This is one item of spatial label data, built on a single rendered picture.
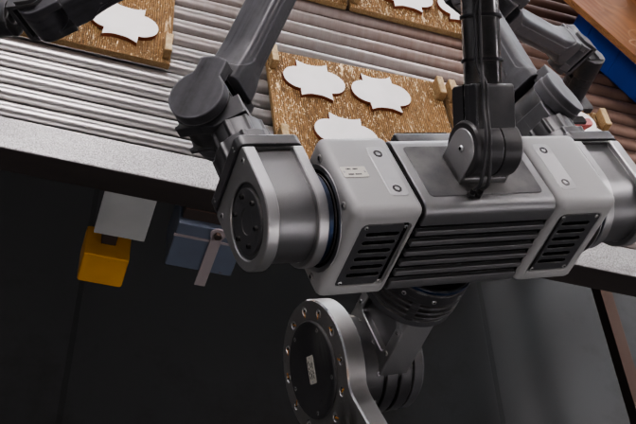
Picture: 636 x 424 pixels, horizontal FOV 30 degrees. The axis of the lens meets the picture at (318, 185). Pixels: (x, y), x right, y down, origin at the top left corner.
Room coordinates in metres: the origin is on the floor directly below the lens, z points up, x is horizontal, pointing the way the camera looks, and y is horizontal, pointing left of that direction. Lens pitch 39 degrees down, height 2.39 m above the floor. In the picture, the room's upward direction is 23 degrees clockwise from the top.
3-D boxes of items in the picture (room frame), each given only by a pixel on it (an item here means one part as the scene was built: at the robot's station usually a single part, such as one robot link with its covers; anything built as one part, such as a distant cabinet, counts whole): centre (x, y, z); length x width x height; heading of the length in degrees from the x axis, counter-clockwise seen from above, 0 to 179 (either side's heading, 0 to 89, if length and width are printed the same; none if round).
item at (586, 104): (2.22, -0.42, 1.12); 0.10 x 0.07 x 0.07; 36
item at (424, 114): (2.06, -0.03, 0.93); 0.41 x 0.35 x 0.02; 112
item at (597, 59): (2.22, -0.41, 1.18); 0.07 x 0.06 x 0.07; 37
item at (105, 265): (1.65, 0.33, 0.74); 0.09 x 0.08 x 0.24; 108
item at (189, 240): (1.71, 0.16, 0.77); 0.14 x 0.11 x 0.18; 108
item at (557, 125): (1.45, -0.30, 1.45); 0.09 x 0.08 x 0.12; 127
